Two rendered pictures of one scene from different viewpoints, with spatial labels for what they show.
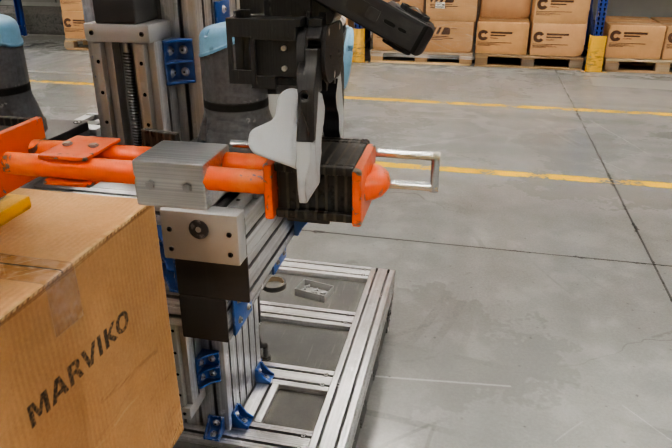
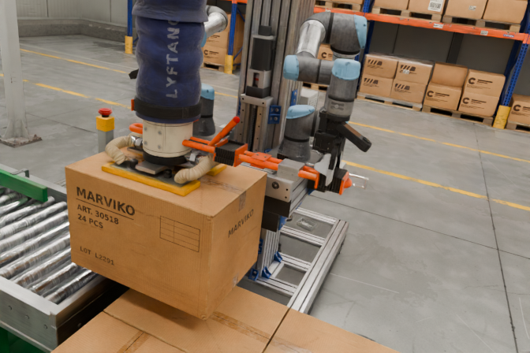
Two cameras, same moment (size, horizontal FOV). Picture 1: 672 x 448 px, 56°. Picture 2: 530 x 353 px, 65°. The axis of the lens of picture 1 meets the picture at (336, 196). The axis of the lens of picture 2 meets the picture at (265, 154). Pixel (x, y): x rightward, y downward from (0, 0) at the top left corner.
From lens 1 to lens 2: 0.74 m
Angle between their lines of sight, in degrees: 8
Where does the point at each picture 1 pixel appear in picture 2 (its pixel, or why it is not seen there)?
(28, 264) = (233, 187)
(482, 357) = (387, 276)
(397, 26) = (360, 144)
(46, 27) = not seen: hidden behind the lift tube
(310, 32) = (337, 141)
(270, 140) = (320, 167)
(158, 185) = (284, 172)
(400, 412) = (339, 292)
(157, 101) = (263, 129)
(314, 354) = (302, 254)
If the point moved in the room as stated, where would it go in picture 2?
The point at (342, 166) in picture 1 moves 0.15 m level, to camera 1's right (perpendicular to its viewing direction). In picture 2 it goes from (339, 177) to (390, 187)
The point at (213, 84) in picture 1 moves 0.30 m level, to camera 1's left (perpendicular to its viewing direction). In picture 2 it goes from (289, 130) to (223, 118)
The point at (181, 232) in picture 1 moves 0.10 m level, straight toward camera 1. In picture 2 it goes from (268, 185) to (270, 195)
